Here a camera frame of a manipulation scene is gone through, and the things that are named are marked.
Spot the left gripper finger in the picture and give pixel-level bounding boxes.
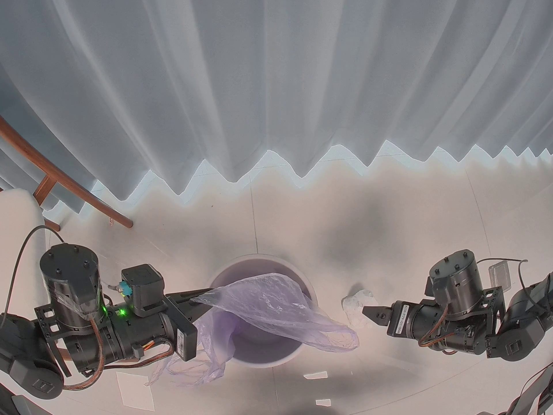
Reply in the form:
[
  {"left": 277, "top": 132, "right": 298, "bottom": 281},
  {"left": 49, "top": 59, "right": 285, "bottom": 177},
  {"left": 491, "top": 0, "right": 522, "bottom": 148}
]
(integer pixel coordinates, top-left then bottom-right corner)
[{"left": 172, "top": 289, "right": 213, "bottom": 324}]

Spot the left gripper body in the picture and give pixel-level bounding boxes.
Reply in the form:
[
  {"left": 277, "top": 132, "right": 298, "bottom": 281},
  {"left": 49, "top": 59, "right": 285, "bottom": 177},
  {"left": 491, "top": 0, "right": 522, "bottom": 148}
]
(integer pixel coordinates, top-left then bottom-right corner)
[{"left": 105, "top": 294, "right": 199, "bottom": 363}]

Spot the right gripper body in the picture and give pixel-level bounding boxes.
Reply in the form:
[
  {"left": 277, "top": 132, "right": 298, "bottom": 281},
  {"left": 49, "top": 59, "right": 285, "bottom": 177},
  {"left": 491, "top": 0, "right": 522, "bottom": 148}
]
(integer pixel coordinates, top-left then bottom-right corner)
[{"left": 385, "top": 300, "right": 438, "bottom": 341}]

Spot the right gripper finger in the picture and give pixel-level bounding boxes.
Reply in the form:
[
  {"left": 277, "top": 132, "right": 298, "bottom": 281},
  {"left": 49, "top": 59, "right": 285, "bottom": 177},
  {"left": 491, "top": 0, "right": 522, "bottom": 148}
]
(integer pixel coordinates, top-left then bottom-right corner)
[{"left": 361, "top": 303, "right": 390, "bottom": 327}]

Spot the purple plastic bag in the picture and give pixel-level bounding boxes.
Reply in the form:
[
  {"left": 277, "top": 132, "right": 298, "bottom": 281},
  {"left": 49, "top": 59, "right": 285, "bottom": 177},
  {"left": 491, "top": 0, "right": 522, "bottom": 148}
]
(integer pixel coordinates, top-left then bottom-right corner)
[{"left": 149, "top": 272, "right": 360, "bottom": 388}]

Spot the white trash bin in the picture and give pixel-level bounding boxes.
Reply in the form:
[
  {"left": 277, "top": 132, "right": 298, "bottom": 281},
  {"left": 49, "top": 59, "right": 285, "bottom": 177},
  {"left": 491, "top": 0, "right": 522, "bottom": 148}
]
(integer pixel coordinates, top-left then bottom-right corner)
[{"left": 207, "top": 254, "right": 319, "bottom": 368}]

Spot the crumpled white paper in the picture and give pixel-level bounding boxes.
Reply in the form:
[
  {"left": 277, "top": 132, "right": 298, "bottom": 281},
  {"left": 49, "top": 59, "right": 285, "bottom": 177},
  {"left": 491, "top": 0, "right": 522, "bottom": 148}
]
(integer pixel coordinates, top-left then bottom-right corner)
[{"left": 341, "top": 289, "right": 374, "bottom": 328}]

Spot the white cushioned wooden chair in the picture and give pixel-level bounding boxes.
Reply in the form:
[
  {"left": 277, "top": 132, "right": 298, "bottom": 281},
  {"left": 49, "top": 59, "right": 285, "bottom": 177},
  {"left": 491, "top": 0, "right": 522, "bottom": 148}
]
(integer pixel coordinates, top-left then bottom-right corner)
[{"left": 0, "top": 115, "right": 134, "bottom": 319}]

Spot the pale blue curtain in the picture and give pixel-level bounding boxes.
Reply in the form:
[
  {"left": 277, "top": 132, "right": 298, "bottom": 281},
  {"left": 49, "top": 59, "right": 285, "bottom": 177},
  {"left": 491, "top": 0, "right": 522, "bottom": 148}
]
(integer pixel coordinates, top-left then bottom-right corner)
[{"left": 0, "top": 0, "right": 553, "bottom": 215}]

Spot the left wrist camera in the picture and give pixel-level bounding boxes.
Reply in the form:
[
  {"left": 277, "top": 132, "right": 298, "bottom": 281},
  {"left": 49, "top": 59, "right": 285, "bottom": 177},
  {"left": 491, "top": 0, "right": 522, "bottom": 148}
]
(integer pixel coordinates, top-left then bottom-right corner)
[{"left": 117, "top": 264, "right": 166, "bottom": 317}]

